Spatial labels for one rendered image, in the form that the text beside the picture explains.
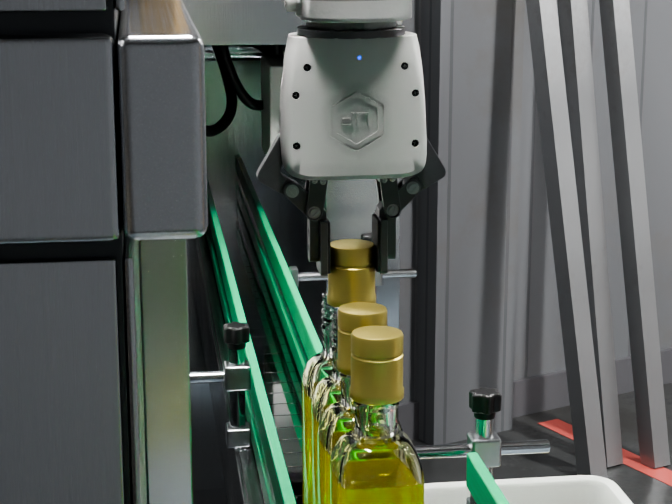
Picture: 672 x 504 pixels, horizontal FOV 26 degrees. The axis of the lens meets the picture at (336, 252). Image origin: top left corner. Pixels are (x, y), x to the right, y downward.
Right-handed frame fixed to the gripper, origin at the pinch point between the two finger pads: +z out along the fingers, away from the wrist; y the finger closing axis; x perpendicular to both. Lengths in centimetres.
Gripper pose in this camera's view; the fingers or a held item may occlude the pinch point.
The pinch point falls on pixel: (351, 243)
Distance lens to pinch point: 104.6
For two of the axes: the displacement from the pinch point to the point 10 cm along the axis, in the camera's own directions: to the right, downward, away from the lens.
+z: 0.0, 9.7, 2.4
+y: 9.9, -0.3, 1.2
